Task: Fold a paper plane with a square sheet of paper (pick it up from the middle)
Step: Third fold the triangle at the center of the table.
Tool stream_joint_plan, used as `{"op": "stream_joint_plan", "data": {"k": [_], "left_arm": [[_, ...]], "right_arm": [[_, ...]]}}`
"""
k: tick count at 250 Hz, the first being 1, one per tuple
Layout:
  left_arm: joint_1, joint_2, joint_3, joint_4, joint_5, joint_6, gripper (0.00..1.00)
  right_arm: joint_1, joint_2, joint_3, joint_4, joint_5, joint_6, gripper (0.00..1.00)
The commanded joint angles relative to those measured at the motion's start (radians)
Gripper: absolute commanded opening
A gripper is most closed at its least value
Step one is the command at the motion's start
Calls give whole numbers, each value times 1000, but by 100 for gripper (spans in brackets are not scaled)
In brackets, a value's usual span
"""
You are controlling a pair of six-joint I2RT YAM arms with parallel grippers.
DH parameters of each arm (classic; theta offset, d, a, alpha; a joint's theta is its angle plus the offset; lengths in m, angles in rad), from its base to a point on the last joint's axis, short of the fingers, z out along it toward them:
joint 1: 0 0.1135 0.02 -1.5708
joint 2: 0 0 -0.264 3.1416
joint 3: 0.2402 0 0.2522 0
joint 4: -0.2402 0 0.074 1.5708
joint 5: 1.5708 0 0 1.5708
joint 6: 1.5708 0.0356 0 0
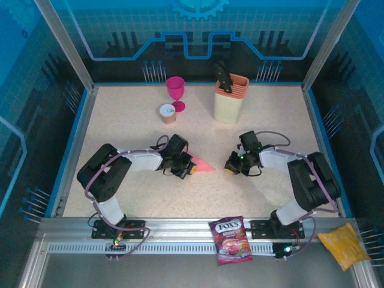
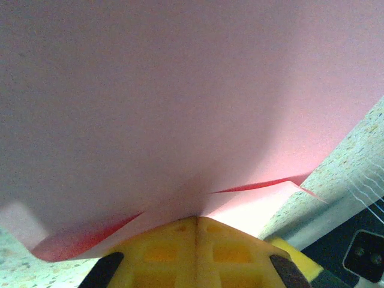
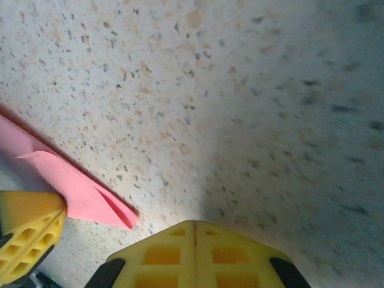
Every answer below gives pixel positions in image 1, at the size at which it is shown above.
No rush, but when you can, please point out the cream and orange knife block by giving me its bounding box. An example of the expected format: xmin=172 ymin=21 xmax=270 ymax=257
xmin=213 ymin=74 xmax=250 ymax=124

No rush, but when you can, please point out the purple Fox's candy bag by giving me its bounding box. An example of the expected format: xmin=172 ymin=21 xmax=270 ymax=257
xmin=208 ymin=216 xmax=254 ymax=266

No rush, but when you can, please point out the aluminium frame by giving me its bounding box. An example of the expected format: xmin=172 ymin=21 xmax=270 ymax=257
xmin=17 ymin=0 xmax=379 ymax=288

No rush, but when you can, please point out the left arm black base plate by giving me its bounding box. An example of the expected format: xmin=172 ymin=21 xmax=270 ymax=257
xmin=91 ymin=220 xmax=147 ymax=240

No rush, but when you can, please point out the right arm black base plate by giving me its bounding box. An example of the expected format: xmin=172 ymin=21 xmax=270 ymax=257
xmin=250 ymin=220 xmax=305 ymax=240

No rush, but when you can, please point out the small black control board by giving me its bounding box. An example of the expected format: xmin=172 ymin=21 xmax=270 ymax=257
xmin=272 ymin=242 xmax=301 ymax=260
xmin=104 ymin=238 xmax=127 ymax=260

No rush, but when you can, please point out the yellow snack bag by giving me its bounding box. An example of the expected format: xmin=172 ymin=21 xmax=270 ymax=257
xmin=317 ymin=223 xmax=371 ymax=272

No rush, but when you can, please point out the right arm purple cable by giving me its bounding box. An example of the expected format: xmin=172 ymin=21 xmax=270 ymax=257
xmin=256 ymin=130 xmax=340 ymax=256

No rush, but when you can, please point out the white slotted cable duct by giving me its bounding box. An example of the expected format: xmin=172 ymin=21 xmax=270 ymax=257
xmin=47 ymin=242 xmax=278 ymax=256

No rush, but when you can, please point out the black handled knife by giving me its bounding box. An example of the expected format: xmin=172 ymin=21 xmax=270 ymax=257
xmin=213 ymin=61 xmax=235 ymax=94

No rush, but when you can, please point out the pink plastic goblet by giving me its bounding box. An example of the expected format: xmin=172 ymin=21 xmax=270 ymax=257
xmin=166 ymin=76 xmax=186 ymax=113

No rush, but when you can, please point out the tin can with pull tab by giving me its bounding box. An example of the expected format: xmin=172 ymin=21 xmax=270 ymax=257
xmin=158 ymin=103 xmax=177 ymax=124

